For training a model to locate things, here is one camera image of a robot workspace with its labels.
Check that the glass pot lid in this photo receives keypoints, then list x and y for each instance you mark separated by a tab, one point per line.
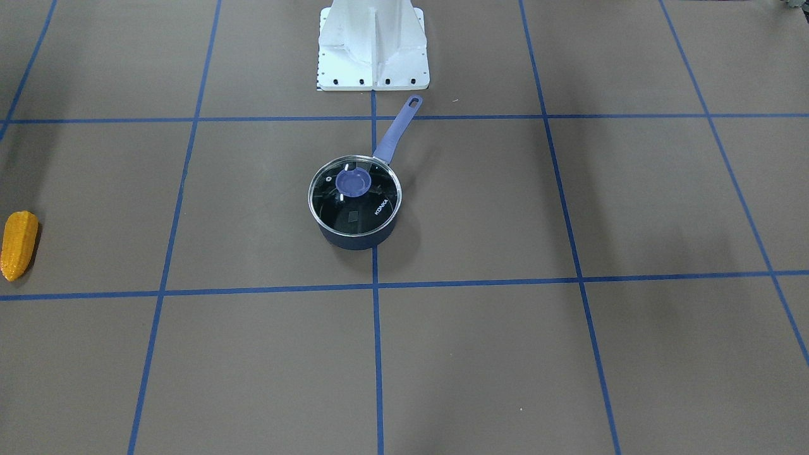
355	196

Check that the yellow corn cob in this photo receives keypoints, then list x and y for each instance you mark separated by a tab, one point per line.
19	240

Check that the dark blue saucepan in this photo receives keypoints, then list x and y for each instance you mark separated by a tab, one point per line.
385	151

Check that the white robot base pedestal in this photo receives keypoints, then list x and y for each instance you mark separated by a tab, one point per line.
372	45

